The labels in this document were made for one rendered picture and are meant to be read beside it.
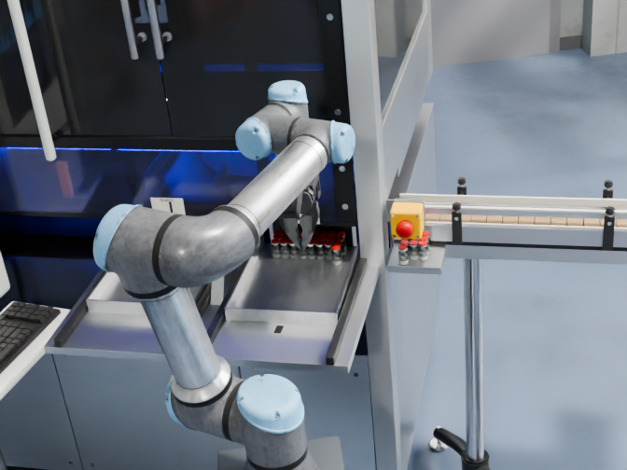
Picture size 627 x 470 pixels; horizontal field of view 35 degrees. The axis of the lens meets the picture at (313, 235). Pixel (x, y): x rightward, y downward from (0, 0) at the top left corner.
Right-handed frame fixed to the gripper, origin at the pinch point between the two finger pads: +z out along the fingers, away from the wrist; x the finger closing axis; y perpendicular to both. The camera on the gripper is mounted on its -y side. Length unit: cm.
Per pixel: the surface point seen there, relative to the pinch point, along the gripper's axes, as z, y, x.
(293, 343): 21.6, -5.7, 2.5
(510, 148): 110, 278, -30
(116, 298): 21, 7, 49
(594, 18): 87, 404, -70
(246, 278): 20.9, 18.1, 19.8
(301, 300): 21.4, 10.6, 4.4
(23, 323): 28, 4, 74
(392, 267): 22.0, 27.6, -14.1
